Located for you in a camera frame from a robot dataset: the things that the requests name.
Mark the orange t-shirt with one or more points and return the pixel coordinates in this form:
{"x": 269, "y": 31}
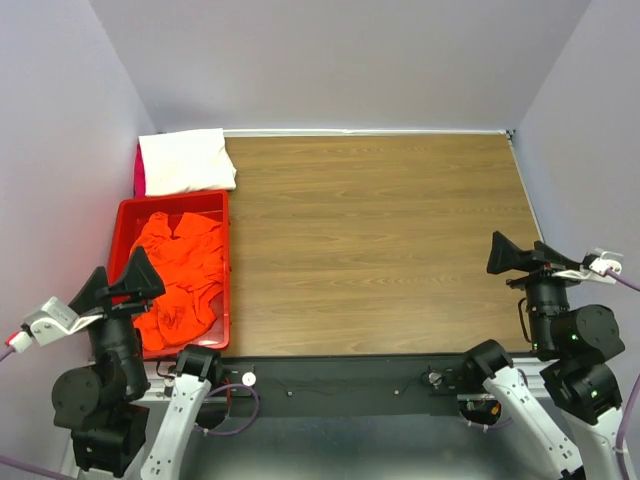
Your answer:
{"x": 189, "y": 260}

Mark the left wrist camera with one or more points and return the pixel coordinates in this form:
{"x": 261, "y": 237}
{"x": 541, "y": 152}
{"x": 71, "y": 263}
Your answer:
{"x": 50, "y": 322}

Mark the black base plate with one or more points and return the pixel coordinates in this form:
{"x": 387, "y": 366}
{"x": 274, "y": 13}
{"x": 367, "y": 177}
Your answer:
{"x": 361, "y": 385}

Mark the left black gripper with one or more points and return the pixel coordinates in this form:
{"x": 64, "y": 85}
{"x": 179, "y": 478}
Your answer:
{"x": 116, "y": 308}

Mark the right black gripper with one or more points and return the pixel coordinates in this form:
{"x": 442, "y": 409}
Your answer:
{"x": 541, "y": 277}

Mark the red plastic bin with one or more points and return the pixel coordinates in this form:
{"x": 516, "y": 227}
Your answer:
{"x": 132, "y": 216}

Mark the folded pink t-shirt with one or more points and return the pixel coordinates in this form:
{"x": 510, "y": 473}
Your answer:
{"x": 139, "y": 181}

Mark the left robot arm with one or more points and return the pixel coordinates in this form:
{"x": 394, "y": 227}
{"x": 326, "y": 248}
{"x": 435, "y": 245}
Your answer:
{"x": 98, "y": 403}

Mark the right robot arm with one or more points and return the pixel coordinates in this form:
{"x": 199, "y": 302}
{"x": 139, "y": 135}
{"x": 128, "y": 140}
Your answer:
{"x": 575, "y": 345}

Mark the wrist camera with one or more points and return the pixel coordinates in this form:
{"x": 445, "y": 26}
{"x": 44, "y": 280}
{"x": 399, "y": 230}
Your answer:
{"x": 50, "y": 322}
{"x": 598, "y": 266}

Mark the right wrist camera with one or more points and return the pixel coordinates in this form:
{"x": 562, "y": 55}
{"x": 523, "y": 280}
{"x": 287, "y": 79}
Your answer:
{"x": 598, "y": 266}

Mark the folded white t-shirt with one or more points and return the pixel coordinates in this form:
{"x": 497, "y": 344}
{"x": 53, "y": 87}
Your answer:
{"x": 186, "y": 161}

